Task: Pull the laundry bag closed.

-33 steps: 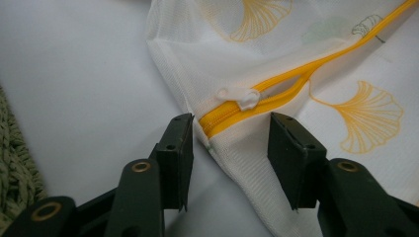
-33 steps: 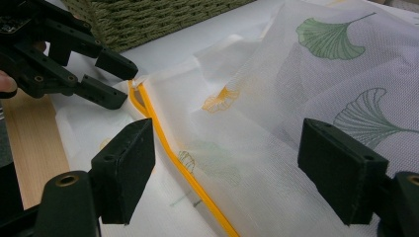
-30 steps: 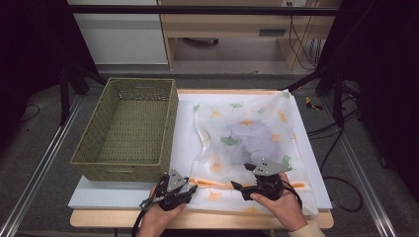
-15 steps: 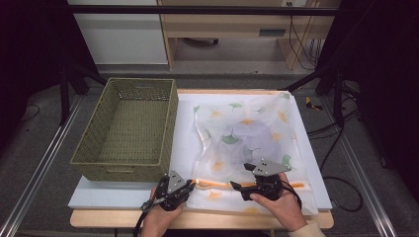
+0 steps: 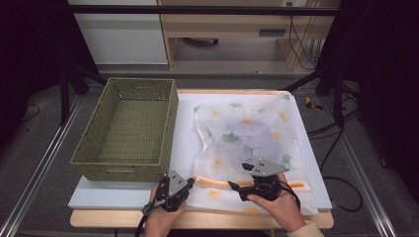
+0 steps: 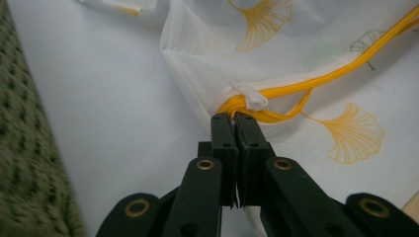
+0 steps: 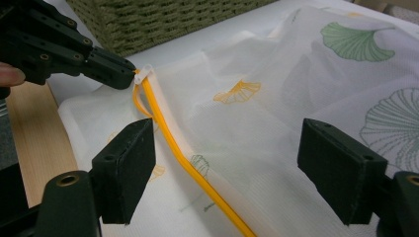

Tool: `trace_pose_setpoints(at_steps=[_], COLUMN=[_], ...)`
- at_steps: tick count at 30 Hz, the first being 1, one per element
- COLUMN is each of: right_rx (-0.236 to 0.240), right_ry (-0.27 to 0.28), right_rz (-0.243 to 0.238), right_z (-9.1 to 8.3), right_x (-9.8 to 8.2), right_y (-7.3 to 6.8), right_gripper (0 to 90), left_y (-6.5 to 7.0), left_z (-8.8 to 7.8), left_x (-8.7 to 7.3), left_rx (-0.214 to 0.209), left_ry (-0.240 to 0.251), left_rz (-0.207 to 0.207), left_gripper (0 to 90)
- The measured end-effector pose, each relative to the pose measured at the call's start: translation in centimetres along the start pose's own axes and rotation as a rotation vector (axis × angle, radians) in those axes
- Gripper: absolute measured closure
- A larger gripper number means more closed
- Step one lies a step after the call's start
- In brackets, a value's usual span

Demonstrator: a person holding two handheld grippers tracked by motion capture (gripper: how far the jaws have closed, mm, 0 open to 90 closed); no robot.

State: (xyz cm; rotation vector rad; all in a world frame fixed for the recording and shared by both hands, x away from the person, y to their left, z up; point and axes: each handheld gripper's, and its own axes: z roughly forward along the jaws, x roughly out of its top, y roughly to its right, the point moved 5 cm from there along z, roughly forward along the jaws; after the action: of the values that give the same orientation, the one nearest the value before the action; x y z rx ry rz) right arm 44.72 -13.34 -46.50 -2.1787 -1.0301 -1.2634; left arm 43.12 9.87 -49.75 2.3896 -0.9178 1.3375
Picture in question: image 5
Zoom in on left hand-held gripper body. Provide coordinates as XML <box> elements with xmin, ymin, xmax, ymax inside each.
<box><xmin>153</xmin><ymin>169</ymin><xmax>191</xmax><ymax>213</ymax></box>

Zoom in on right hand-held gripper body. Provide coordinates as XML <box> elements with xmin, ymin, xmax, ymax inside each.
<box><xmin>238</xmin><ymin>159</ymin><xmax>291</xmax><ymax>202</ymax></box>

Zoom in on purple cloth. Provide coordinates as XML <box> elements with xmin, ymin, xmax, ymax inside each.
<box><xmin>226</xmin><ymin>120</ymin><xmax>280</xmax><ymax>162</ymax></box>

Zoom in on white leaf-print laundry bag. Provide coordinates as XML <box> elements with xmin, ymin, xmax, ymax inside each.
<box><xmin>184</xmin><ymin>93</ymin><xmax>319</xmax><ymax>216</ymax></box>

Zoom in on green woven basket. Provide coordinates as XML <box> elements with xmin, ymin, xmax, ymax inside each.
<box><xmin>69</xmin><ymin>77</ymin><xmax>180</xmax><ymax>183</ymax></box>

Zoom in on person's left hand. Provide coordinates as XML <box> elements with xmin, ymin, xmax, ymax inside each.
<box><xmin>143</xmin><ymin>187</ymin><xmax>186</xmax><ymax>237</ymax></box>

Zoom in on person's right hand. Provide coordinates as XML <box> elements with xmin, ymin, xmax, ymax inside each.
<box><xmin>246</xmin><ymin>173</ymin><xmax>308</xmax><ymax>233</ymax></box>

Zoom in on white board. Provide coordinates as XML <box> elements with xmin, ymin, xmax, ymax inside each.
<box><xmin>67</xmin><ymin>93</ymin><xmax>333</xmax><ymax>211</ymax></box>

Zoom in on yellow and black tool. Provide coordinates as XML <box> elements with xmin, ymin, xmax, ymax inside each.
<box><xmin>304</xmin><ymin>96</ymin><xmax>324</xmax><ymax>112</ymax></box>

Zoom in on black metal stand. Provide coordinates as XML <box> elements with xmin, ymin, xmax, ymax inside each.
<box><xmin>58</xmin><ymin>58</ymin><xmax>108</xmax><ymax>126</ymax></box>
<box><xmin>283</xmin><ymin>62</ymin><xmax>347</xmax><ymax>129</ymax></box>

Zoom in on white cabinet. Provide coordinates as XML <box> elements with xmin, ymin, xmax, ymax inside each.
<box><xmin>67</xmin><ymin>0</ymin><xmax>169</xmax><ymax>65</ymax></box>

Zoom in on black curtain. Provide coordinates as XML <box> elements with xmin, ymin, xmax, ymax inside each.
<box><xmin>324</xmin><ymin>0</ymin><xmax>419</xmax><ymax>203</ymax></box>
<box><xmin>0</xmin><ymin>0</ymin><xmax>98</xmax><ymax>147</ymax></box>

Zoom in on black horizontal bar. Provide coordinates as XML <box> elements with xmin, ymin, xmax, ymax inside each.
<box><xmin>65</xmin><ymin>4</ymin><xmax>342</xmax><ymax>17</ymax></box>

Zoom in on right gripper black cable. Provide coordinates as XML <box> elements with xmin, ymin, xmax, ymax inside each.
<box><xmin>280</xmin><ymin>179</ymin><xmax>301</xmax><ymax>211</ymax></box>

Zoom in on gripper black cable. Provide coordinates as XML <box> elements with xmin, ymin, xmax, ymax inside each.
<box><xmin>133</xmin><ymin>179</ymin><xmax>166</xmax><ymax>237</ymax></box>
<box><xmin>280</xmin><ymin>179</ymin><xmax>301</xmax><ymax>211</ymax></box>

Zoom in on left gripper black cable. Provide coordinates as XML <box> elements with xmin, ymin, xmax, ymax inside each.
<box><xmin>133</xmin><ymin>179</ymin><xmax>166</xmax><ymax>237</ymax></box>

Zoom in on long black floor cable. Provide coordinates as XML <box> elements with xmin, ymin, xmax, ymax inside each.
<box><xmin>319</xmin><ymin>126</ymin><xmax>364</xmax><ymax>213</ymax></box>

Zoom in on bundle of black cables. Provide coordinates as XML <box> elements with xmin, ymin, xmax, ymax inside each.
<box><xmin>307</xmin><ymin>108</ymin><xmax>361</xmax><ymax>140</ymax></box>

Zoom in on aluminium rail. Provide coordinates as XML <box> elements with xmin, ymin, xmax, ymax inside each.
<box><xmin>0</xmin><ymin>95</ymin><xmax>83</xmax><ymax>237</ymax></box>
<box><xmin>320</xmin><ymin>97</ymin><xmax>398</xmax><ymax>237</ymax></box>

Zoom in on hanging black cables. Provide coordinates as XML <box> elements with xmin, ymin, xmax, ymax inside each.
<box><xmin>288</xmin><ymin>14</ymin><xmax>323</xmax><ymax>71</ymax></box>

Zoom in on thin black cable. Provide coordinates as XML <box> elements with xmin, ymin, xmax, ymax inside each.
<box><xmin>18</xmin><ymin>104</ymin><xmax>42</xmax><ymax>124</ymax></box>

